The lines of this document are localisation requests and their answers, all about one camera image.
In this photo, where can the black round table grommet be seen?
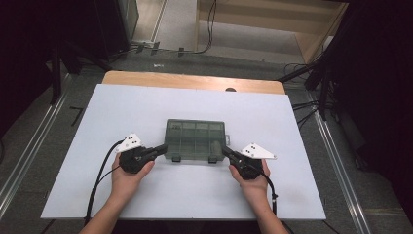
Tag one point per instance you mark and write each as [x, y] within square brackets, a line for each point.
[230, 89]

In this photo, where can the white board table cover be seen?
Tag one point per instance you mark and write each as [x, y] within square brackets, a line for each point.
[130, 107]

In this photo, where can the dark glass-fronted cabinet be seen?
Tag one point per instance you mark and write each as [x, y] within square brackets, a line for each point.
[113, 26]

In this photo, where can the smoky transparent plastic storage box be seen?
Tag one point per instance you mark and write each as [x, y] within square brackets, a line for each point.
[195, 139]

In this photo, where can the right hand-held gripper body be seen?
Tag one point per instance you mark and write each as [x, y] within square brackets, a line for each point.
[250, 162]

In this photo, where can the wooden table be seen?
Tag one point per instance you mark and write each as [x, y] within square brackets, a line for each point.
[181, 80]

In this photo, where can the person's left hand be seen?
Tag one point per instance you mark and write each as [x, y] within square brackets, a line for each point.
[128, 182]

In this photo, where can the metal floor rail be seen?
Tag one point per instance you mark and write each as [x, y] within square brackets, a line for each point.
[29, 152]
[341, 169]

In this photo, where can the wooden step platform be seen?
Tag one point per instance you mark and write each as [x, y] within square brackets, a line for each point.
[253, 19]

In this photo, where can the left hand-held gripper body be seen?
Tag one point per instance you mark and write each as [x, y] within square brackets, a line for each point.
[133, 156]

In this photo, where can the person's right hand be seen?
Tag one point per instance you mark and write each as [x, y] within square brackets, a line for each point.
[256, 187]

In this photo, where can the black metal stand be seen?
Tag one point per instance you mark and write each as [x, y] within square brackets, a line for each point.
[324, 81]
[56, 71]

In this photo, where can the black curtain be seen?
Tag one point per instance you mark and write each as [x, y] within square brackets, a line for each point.
[383, 97]

